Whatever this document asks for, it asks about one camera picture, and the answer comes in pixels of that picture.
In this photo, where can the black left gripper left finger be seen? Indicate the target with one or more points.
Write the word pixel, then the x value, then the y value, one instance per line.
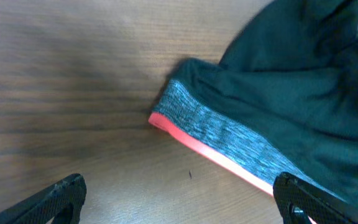
pixel 61 202

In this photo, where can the black leggings with red waistband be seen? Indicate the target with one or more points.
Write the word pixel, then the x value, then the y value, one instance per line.
pixel 283 98

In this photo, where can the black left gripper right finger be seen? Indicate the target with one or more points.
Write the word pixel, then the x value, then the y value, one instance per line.
pixel 302 203

